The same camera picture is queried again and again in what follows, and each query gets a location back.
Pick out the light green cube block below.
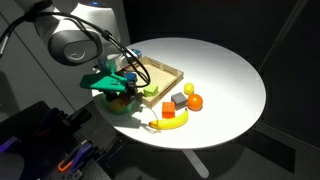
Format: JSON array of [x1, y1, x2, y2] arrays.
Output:
[[143, 84, 159, 98]]

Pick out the yellow toy banana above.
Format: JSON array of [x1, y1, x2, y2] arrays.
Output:
[[148, 108, 190, 131]]

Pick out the orange toy fruit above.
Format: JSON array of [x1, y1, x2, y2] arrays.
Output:
[[187, 93, 204, 112]]

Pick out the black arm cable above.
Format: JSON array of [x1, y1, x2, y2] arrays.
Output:
[[0, 9, 151, 88]]

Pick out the green plastic bowl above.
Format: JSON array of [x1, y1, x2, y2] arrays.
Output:
[[99, 93, 138, 116]]

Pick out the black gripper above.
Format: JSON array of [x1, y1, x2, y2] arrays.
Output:
[[105, 87, 138, 103]]

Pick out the white table leg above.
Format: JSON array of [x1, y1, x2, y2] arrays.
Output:
[[182, 149, 210, 179]]

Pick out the black workbench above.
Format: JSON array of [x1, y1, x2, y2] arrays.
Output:
[[0, 100, 118, 180]]

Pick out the blue number four block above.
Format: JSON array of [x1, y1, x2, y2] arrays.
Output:
[[130, 48, 143, 60]]

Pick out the grey cube block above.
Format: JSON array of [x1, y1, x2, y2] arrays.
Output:
[[170, 92, 188, 111]]

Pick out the wooden tray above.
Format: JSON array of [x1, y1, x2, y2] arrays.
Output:
[[128, 55, 185, 109]]

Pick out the purple clamp red tips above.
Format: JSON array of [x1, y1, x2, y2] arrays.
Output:
[[35, 107, 65, 138]]

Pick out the orange cube block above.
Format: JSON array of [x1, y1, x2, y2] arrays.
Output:
[[161, 101, 176, 120]]

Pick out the blue cube block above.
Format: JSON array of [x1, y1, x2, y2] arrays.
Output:
[[124, 72, 138, 84]]

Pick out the purple clamp orange tips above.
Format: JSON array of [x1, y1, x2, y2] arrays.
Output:
[[57, 142, 95, 173]]

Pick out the yellow toy lemon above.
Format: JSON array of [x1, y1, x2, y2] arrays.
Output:
[[183, 82, 195, 96]]

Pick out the yellow orange toy apple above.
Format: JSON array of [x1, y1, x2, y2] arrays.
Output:
[[109, 99, 123, 112]]

